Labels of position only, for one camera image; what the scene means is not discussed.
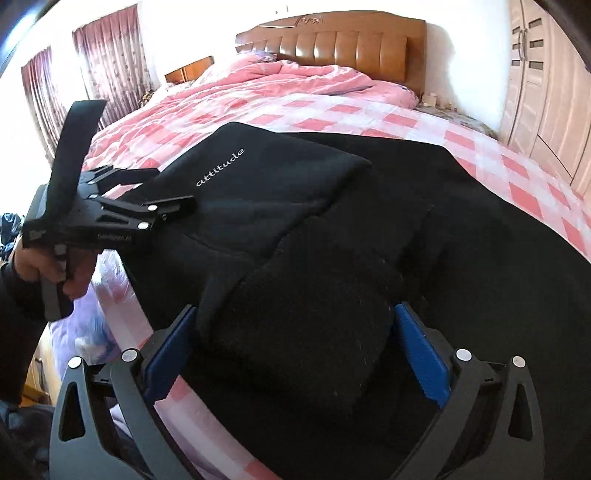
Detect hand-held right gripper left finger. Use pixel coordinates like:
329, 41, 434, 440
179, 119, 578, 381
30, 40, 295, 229
48, 304, 200, 480

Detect light wooden wardrobe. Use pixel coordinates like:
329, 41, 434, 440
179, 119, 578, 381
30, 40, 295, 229
501, 0, 591, 197

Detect pink quilt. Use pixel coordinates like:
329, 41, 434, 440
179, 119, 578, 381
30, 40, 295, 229
139, 51, 419, 134

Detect wooden nightstand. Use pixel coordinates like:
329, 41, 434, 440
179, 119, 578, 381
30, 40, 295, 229
165, 55, 216, 85

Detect person's left forearm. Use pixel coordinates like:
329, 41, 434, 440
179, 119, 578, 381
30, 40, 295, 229
0, 261, 58, 409

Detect purple plastic bag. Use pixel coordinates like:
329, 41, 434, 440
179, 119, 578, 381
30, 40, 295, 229
51, 251, 139, 367

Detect pink checkered bed sheet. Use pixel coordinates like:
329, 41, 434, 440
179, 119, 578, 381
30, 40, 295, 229
37, 90, 591, 480

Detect dark cloth pile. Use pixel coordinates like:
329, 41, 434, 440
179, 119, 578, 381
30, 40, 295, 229
0, 211, 26, 264

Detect person's left hand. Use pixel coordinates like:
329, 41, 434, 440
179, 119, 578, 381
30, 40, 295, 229
13, 247, 97, 302

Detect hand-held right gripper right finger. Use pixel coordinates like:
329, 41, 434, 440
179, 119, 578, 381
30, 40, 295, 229
392, 302, 546, 480

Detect black hooded sweatshirt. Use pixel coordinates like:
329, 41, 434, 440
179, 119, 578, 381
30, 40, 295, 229
122, 121, 591, 480

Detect small items on bedside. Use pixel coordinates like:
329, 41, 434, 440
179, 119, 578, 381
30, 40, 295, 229
418, 92, 458, 112

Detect brown padded wooden headboard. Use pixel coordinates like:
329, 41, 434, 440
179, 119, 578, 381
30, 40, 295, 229
235, 16, 428, 97

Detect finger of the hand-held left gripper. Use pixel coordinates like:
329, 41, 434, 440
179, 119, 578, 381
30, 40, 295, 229
81, 164, 160, 186
95, 195, 195, 232

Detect maroon patterned curtain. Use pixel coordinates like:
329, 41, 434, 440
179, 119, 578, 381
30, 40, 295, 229
72, 4, 154, 131
20, 45, 71, 155

